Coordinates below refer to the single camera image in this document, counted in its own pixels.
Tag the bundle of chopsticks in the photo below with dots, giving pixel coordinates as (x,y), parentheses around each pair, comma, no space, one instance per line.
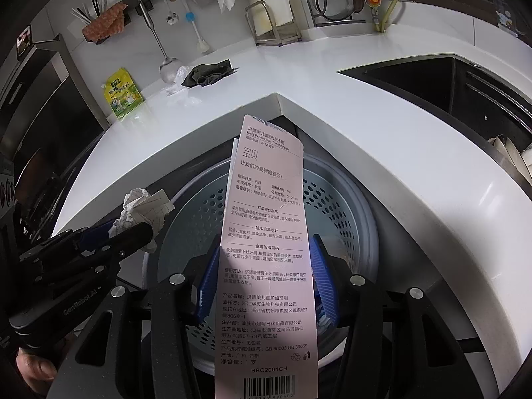
(89,6)

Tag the dark cloth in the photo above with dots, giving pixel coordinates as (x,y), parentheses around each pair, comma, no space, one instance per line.
(208,74)

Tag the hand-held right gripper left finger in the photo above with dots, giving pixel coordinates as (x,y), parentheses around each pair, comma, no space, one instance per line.
(208,286)

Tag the black kitchen sink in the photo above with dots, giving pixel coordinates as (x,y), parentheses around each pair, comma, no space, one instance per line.
(436,87)

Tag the steel cutting board stand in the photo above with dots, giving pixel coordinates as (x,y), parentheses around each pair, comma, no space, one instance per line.
(291,35)

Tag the white paper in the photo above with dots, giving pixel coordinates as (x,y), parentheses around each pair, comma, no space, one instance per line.
(141,212)

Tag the person's left hand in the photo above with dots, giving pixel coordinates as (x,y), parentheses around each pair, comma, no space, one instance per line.
(35,372)

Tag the stack of white dishes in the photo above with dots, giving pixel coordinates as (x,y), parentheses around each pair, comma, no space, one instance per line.
(511,153)

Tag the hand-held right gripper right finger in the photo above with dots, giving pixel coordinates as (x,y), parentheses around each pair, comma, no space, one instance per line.
(322,278)

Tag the yellow seasoning pouch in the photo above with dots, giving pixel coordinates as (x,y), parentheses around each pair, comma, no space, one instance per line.
(124,95)

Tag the pink printed paper card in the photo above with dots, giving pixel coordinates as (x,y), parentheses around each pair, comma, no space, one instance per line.
(266,257)

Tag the small white blue packet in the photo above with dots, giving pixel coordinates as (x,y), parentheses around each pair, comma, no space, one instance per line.
(507,18)

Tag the black kitchen appliance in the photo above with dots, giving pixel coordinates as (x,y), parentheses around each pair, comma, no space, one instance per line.
(50,104)

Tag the white bottle brush blue collar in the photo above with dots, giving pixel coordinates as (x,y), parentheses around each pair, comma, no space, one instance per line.
(190,18)

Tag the clear plastic bag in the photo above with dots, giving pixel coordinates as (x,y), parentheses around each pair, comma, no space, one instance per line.
(178,77)

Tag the round perforated waste bin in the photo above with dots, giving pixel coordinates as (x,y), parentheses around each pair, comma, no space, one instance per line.
(345,199)

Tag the steel spoon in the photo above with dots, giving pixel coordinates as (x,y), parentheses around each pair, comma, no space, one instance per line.
(172,18)

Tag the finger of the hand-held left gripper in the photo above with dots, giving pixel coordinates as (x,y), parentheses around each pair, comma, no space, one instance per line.
(97,232)
(133,237)

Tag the orange dish cloth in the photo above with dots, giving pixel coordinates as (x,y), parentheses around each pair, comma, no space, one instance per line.
(104,23)

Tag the steel spatula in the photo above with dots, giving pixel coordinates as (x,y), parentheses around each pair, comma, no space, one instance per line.
(170,70)

